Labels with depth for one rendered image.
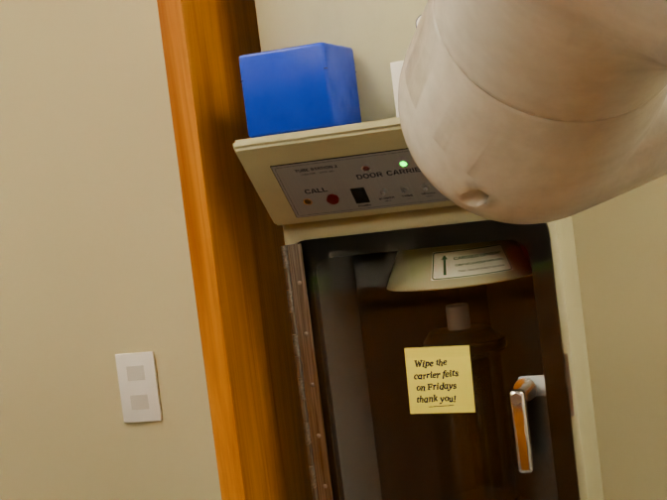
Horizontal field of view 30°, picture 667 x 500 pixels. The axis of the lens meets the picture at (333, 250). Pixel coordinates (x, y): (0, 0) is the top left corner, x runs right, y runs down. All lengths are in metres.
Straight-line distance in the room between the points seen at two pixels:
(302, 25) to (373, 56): 0.09
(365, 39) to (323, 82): 0.12
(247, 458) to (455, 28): 0.99
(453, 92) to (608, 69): 0.08
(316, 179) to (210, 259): 0.15
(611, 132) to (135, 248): 1.55
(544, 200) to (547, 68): 0.10
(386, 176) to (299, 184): 0.10
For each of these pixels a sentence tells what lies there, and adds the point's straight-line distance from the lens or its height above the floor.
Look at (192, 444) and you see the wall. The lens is 2.05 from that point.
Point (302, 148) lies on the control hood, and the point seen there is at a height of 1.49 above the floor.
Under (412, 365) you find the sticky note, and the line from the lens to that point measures 1.42.
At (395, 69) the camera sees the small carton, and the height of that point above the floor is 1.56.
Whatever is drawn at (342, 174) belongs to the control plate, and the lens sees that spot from 1.35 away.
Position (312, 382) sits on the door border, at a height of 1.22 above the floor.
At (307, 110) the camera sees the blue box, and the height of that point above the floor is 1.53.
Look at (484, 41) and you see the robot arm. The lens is 0.50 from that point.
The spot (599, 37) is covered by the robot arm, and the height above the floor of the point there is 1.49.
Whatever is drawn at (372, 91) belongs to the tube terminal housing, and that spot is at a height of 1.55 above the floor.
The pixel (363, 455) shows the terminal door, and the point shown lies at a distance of 1.46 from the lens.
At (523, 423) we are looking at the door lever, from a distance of 1.35.
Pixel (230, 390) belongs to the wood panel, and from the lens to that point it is 1.42.
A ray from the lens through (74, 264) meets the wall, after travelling 2.10.
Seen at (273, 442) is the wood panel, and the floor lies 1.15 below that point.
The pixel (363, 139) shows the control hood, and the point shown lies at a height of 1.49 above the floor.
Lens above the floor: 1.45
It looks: 3 degrees down
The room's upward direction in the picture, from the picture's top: 7 degrees counter-clockwise
